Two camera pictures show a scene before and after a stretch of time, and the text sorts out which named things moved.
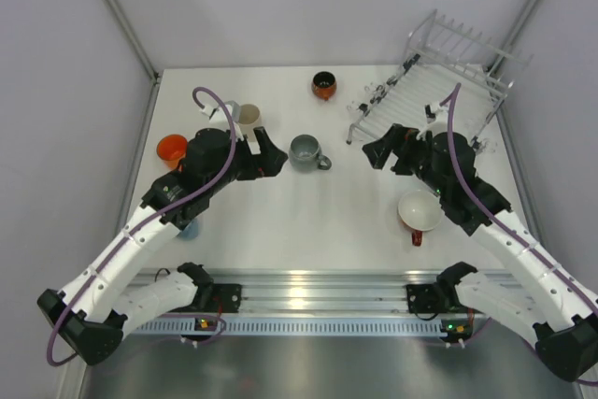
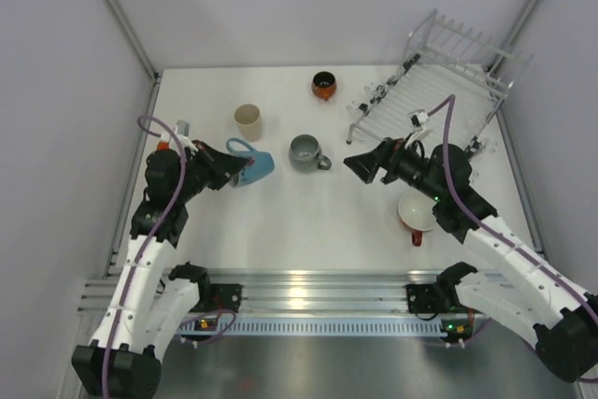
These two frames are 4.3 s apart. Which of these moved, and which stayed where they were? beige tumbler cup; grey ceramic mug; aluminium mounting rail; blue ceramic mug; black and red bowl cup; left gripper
Moved: left gripper; blue ceramic mug
Stayed: grey ceramic mug; black and red bowl cup; aluminium mounting rail; beige tumbler cup
